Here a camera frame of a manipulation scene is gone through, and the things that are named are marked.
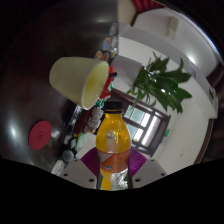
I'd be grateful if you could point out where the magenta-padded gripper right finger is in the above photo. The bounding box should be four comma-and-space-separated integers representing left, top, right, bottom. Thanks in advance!
128, 147, 168, 190

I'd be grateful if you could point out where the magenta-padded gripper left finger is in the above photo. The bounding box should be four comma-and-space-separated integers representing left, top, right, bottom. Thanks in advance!
59, 147, 101, 190

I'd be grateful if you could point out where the orange drink plastic bottle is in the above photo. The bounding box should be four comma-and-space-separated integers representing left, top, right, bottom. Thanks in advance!
95, 100, 132, 191

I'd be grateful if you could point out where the grey round-headed microphone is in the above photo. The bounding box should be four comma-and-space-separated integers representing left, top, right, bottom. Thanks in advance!
61, 149, 75, 163

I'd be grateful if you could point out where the white printed paper sheet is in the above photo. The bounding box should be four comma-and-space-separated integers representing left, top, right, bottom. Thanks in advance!
50, 159, 66, 177

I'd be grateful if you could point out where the green folded cloth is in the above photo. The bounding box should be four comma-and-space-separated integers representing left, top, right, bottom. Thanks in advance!
74, 132, 88, 151

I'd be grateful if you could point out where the flat round red coaster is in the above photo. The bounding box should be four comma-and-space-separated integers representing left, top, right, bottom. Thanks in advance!
28, 120, 53, 151

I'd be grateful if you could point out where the tray of small white items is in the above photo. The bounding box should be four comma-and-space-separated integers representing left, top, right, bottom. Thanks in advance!
84, 106, 105, 134

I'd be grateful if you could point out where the slim potted green plant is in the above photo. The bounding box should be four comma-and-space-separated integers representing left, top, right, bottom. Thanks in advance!
111, 51, 193, 114

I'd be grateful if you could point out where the pale yellow plastic cup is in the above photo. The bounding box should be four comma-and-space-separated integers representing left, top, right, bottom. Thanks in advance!
48, 56, 110, 111

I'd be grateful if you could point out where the red carpeted staircase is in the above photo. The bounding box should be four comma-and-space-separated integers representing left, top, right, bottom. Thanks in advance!
131, 0, 164, 11

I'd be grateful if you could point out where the white wall unit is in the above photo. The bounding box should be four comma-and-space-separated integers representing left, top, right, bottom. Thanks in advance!
166, 16, 180, 39

